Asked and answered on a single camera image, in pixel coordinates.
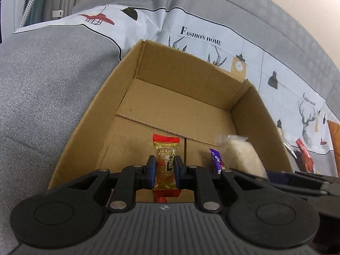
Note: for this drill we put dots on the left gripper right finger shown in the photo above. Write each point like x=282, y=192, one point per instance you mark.
x=197, y=179

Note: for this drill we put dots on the grey printed sofa cover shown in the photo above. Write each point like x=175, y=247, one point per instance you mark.
x=51, y=72

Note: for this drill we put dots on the white rice cracker packet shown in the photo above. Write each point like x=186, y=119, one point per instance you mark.
x=238, y=154

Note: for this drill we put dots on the red snack packet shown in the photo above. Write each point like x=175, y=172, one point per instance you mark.
x=305, y=153

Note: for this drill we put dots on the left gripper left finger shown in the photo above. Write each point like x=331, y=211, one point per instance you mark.
x=125, y=184

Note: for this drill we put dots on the purple candy packet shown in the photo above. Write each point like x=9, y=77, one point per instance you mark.
x=218, y=164

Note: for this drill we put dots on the dark brown chocolate bar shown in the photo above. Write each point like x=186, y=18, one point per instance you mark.
x=303, y=162

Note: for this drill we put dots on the silver foil snack stick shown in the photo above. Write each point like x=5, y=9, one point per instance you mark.
x=289, y=149

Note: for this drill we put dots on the brown cardboard box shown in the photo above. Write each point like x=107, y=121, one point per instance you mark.
x=156, y=89

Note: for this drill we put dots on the gold candy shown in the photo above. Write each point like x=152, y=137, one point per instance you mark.
x=165, y=180

